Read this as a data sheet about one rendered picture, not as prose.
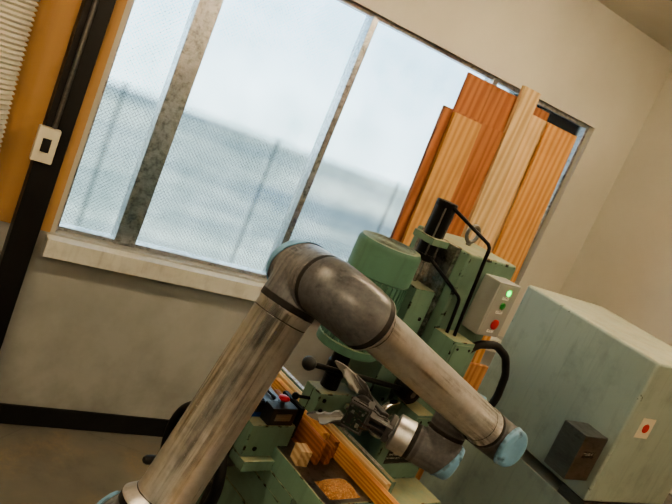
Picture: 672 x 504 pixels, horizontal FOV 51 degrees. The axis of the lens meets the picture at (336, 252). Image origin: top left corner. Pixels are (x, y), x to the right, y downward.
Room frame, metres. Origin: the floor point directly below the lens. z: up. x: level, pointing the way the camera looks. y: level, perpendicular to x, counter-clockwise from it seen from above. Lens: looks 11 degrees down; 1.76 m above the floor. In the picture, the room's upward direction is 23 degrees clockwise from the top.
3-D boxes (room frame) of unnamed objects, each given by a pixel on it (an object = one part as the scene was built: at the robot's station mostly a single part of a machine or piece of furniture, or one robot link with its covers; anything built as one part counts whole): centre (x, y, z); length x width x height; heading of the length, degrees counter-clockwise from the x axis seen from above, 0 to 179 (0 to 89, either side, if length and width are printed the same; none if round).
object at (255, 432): (1.68, 0.02, 0.91); 0.15 x 0.14 x 0.09; 42
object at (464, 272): (2.01, -0.34, 1.16); 0.22 x 0.22 x 0.72; 42
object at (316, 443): (1.73, -0.08, 0.93); 0.25 x 0.01 x 0.07; 42
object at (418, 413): (1.82, -0.37, 1.02); 0.09 x 0.07 x 0.12; 42
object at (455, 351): (1.85, -0.39, 1.23); 0.09 x 0.08 x 0.15; 132
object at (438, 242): (1.91, -0.23, 1.54); 0.08 x 0.08 x 0.17; 42
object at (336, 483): (1.57, -0.23, 0.91); 0.10 x 0.07 x 0.02; 132
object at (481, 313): (1.93, -0.46, 1.40); 0.10 x 0.06 x 0.16; 132
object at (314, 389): (1.83, -0.14, 0.99); 0.14 x 0.07 x 0.09; 132
